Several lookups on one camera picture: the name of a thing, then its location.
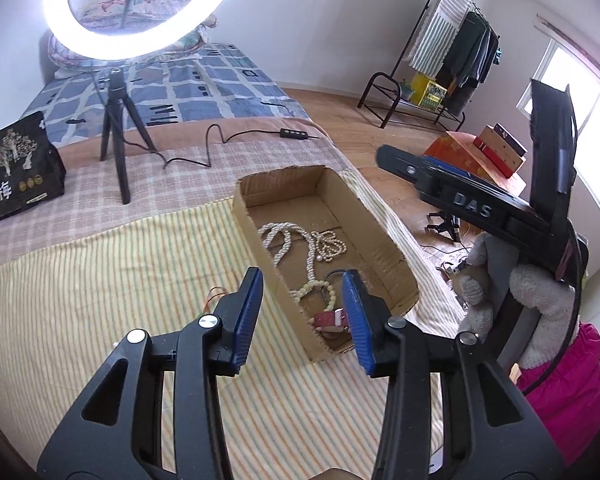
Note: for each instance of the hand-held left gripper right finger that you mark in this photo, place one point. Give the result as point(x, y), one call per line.
point(355, 310)

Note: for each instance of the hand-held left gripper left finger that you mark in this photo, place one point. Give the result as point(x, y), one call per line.
point(250, 310)

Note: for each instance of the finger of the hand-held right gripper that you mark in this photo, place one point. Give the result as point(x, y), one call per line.
point(397, 160)

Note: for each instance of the thin metal bangle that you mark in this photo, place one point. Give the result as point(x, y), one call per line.
point(330, 273)

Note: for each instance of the cardboard box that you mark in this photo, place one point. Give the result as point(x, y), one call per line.
point(380, 260)

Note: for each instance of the person's right forearm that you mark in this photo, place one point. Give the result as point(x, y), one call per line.
point(570, 400)

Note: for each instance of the person's right hand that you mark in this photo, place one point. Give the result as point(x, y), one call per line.
point(545, 310)

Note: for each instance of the orange cloth covered table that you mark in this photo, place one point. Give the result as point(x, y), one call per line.
point(460, 155)

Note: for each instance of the small black floor tripod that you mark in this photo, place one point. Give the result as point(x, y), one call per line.
point(447, 225)

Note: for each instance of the red and tan boxes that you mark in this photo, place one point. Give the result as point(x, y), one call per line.
point(497, 152)

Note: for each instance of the yellow crate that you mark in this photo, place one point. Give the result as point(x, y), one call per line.
point(427, 90)

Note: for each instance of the black clothes rack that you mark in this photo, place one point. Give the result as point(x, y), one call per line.
point(380, 85)

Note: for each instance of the dark flat box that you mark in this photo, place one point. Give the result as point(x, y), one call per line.
point(512, 142)

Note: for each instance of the window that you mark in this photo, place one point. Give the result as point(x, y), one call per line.
point(590, 125)

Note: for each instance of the dark hanging clothes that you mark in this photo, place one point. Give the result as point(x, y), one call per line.
point(472, 55)

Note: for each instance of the striped towel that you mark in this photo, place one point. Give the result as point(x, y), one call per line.
point(440, 25)

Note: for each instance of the yellow striped blanket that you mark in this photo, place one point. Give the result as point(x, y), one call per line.
point(105, 270)

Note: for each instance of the beige plaid blanket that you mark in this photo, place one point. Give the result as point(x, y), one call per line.
point(80, 195)

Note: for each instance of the blue patterned bedsheet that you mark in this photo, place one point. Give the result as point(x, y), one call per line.
point(190, 90)

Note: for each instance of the black printed bag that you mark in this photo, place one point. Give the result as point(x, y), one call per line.
point(15, 170)

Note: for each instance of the floral pillow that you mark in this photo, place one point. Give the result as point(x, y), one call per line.
point(145, 5)

